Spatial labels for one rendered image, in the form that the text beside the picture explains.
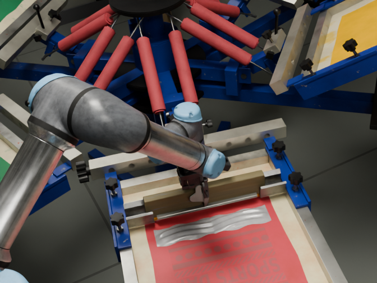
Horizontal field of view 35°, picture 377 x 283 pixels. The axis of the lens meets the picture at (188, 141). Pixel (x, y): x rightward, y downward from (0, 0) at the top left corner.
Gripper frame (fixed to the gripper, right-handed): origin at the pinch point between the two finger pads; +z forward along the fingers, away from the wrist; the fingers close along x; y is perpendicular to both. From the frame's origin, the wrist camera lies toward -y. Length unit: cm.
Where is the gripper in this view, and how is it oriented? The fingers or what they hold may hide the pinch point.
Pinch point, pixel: (205, 197)
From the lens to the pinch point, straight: 188.2
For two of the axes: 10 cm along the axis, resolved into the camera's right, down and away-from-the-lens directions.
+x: 2.1, 6.0, -7.7
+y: -9.7, 2.1, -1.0
